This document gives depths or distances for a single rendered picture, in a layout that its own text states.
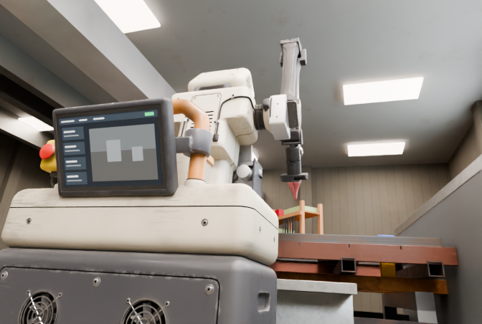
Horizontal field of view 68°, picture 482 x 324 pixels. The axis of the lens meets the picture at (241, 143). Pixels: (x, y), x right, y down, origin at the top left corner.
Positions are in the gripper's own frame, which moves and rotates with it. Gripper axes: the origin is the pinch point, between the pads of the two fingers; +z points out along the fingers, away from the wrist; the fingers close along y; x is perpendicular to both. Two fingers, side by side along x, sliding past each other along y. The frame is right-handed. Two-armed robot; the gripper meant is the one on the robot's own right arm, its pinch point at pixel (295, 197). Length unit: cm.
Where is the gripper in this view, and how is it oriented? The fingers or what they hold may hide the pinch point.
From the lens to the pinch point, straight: 143.5
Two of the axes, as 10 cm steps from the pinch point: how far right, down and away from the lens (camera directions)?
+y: -9.5, 0.5, 3.0
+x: -2.9, 0.5, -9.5
